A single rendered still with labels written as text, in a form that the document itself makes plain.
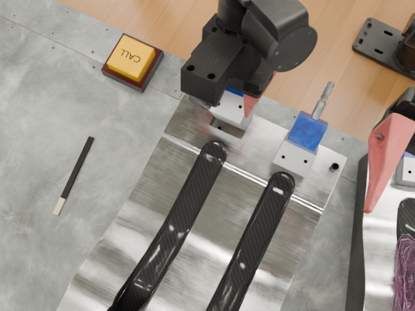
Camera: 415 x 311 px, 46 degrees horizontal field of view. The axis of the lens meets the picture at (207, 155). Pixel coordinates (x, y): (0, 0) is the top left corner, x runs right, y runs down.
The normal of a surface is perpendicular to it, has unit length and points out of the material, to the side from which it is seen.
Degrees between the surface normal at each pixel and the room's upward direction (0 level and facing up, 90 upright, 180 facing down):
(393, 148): 23
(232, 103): 13
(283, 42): 73
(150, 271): 28
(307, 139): 35
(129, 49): 0
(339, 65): 0
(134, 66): 0
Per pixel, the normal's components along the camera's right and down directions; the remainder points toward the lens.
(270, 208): -0.07, -0.22
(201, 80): -0.47, 0.70
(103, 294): 0.05, -0.38
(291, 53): 0.47, 0.72
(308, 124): -0.27, 0.28
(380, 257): 0.07, -0.69
